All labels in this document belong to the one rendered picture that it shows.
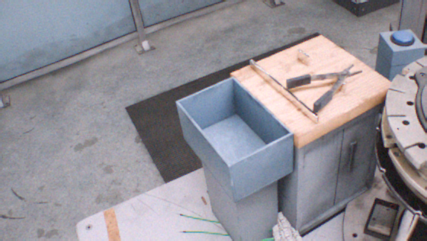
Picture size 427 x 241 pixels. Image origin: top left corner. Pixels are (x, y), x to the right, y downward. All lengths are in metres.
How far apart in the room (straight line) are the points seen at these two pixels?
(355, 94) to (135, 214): 0.51
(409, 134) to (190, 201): 0.50
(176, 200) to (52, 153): 1.50
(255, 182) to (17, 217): 1.65
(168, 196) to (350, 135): 0.41
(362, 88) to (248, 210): 0.27
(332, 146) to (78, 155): 1.73
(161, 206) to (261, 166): 0.35
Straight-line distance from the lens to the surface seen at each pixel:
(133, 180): 2.06
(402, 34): 0.90
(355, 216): 0.87
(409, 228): 0.70
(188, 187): 0.95
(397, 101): 0.65
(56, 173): 2.25
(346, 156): 0.77
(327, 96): 0.65
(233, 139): 0.74
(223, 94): 0.74
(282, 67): 0.75
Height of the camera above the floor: 1.51
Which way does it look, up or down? 42 degrees down
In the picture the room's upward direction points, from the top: 9 degrees counter-clockwise
